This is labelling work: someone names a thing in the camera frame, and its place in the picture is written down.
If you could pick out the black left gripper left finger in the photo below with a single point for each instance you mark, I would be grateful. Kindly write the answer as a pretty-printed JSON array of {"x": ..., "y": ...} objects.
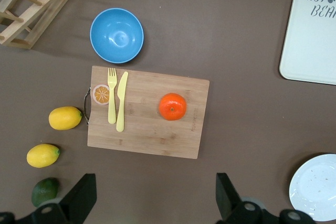
[{"x": 76, "y": 203}]

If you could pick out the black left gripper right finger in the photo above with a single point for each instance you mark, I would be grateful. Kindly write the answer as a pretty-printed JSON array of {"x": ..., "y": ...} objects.
[{"x": 228, "y": 203}]

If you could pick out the white ceramic plate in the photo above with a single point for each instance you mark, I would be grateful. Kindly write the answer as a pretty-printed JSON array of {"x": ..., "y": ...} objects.
[{"x": 317, "y": 187}]

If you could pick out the orange mandarin fruit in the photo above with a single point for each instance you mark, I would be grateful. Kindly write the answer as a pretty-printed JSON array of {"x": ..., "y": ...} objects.
[{"x": 172, "y": 107}]

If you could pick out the yellow lemon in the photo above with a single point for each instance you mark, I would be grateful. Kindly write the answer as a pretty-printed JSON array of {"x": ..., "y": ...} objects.
[
  {"x": 65, "y": 118},
  {"x": 42, "y": 155}
]

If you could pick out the bamboo cutting board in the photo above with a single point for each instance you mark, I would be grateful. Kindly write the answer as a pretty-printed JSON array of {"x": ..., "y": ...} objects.
[{"x": 149, "y": 132}]

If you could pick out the yellow plastic fork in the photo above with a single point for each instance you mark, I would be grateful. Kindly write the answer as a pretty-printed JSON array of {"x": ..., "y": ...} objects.
[{"x": 112, "y": 103}]

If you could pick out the yellow plastic knife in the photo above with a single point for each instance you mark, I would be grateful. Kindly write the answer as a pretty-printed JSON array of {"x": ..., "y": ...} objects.
[{"x": 121, "y": 103}]

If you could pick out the orange slice toy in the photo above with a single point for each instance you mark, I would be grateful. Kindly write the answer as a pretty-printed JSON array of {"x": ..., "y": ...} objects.
[{"x": 100, "y": 95}]

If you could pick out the blue plastic bowl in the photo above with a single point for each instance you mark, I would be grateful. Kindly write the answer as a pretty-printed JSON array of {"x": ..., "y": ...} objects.
[{"x": 116, "y": 35}]

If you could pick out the cream tray with lettering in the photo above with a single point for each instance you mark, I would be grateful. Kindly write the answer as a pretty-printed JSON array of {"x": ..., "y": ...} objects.
[{"x": 309, "y": 45}]

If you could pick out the wooden peg drying rack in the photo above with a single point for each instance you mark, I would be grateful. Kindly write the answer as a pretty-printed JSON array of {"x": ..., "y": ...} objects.
[{"x": 39, "y": 16}]

